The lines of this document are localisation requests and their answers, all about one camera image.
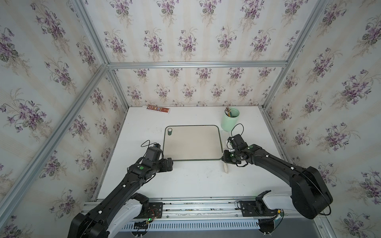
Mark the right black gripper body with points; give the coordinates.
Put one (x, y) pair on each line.
(230, 156)

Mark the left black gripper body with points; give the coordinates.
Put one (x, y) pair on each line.
(161, 166)

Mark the beige cutting board green rim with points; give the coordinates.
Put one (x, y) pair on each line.
(193, 143)

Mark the green pencil cup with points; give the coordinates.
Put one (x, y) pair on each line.
(227, 123)

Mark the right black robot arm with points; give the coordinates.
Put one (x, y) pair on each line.
(309, 193)

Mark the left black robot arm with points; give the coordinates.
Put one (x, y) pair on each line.
(119, 207)

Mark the coloured pencils bundle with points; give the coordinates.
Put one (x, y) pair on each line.
(228, 112)

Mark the red snack packet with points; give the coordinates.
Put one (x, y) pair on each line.
(158, 109)

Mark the white ventilation grille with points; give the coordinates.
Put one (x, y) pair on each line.
(196, 225)

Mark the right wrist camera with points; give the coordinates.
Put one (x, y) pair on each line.
(237, 143)

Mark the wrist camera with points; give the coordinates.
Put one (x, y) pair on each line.
(154, 153)
(237, 143)

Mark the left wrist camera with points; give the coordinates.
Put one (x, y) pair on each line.
(154, 153)

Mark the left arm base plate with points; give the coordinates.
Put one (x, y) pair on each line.
(152, 211)

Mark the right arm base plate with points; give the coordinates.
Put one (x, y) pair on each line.
(256, 208)

